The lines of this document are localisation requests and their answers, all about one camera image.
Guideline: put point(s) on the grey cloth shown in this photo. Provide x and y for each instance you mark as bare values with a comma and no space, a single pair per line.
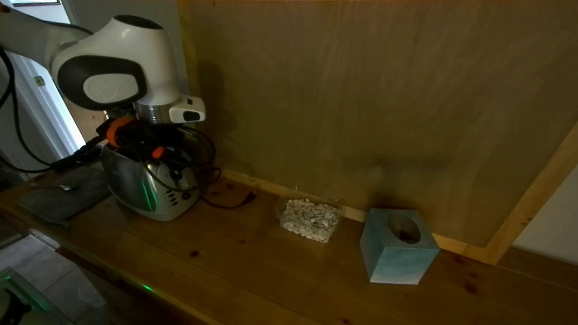
63,198

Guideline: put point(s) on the black toaster lever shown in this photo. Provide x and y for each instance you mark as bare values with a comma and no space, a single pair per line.
173,171

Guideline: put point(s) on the blue cube box with hole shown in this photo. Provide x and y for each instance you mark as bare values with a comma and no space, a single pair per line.
397,257

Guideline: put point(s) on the black toaster knob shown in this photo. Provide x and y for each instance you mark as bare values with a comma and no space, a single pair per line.
185,195

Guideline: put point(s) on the wooden back board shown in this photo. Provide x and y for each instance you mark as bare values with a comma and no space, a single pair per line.
384,104

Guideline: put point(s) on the metal spoon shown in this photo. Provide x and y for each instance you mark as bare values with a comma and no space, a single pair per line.
54,185

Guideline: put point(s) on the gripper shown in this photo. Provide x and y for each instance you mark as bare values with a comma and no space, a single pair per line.
153,135

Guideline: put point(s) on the silver toaster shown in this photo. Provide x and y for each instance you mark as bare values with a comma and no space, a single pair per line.
135,185

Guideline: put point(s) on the white door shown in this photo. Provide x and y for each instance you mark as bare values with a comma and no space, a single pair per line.
45,117

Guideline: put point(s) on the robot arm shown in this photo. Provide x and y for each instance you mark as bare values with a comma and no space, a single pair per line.
122,49

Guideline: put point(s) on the clear tub of white pebbles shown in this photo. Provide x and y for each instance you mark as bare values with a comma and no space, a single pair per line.
309,219

